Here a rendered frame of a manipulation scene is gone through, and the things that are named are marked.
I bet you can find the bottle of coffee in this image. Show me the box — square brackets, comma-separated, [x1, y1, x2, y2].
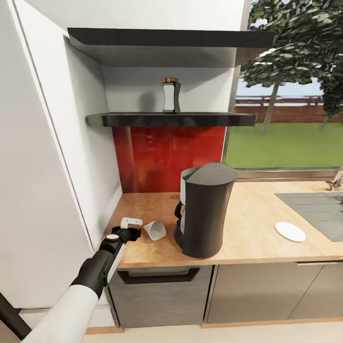
[162, 78, 181, 113]

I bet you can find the paper coffee filter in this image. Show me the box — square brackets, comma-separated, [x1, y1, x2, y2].
[144, 220, 166, 241]

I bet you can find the saucer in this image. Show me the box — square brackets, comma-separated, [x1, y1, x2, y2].
[276, 222, 306, 242]

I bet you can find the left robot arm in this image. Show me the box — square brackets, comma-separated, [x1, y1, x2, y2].
[21, 218, 143, 343]

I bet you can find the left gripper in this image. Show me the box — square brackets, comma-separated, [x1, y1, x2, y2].
[111, 226, 141, 243]

